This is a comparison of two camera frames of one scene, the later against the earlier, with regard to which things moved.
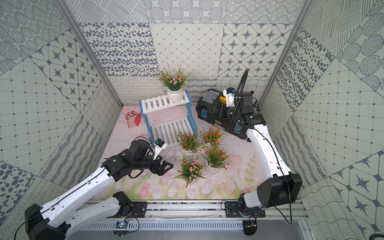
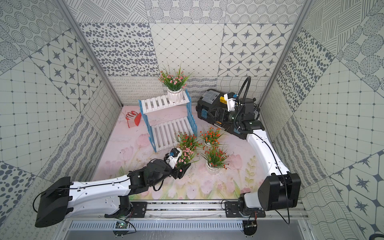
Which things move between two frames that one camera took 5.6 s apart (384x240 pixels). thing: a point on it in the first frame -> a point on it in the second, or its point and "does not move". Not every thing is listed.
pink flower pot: x=175 y=82 does not move
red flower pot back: x=210 y=137 does not move
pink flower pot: x=191 y=170 -> x=187 y=154
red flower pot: x=188 y=142 does not move
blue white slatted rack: x=165 y=120 does not move
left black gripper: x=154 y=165 -> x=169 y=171
